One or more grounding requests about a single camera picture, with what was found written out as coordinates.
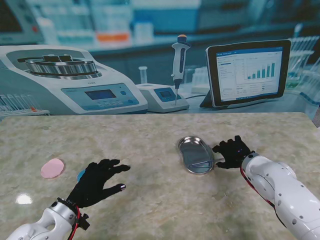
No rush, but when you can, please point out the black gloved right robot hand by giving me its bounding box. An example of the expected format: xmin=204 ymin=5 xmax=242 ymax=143
xmin=211 ymin=135 xmax=255 ymax=170

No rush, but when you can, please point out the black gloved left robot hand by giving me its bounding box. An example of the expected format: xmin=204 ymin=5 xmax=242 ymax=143
xmin=66 ymin=158 xmax=132 ymax=209

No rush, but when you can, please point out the pink culture dish lid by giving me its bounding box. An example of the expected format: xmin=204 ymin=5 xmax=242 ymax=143
xmin=40 ymin=158 xmax=66 ymax=179

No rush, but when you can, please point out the kidney-shaped steel tray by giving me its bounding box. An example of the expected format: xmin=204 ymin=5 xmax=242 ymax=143
xmin=177 ymin=135 xmax=215 ymax=175

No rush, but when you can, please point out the printed laboratory backdrop banner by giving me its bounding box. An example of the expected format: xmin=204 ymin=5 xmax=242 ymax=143
xmin=0 ymin=0 xmax=320 ymax=118

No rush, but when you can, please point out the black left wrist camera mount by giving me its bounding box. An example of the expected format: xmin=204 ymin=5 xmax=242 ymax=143
xmin=76 ymin=213 xmax=91 ymax=231

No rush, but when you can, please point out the red right wrist cable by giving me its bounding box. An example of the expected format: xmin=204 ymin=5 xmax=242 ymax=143
xmin=239 ymin=167 xmax=287 ymax=228

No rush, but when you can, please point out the red wrist cable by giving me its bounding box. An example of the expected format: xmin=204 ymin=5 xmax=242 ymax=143
xmin=67 ymin=204 xmax=82 ymax=240
xmin=239 ymin=167 xmax=287 ymax=228

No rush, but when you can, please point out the red left wrist cable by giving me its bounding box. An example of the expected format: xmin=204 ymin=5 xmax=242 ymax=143
xmin=67 ymin=204 xmax=82 ymax=240

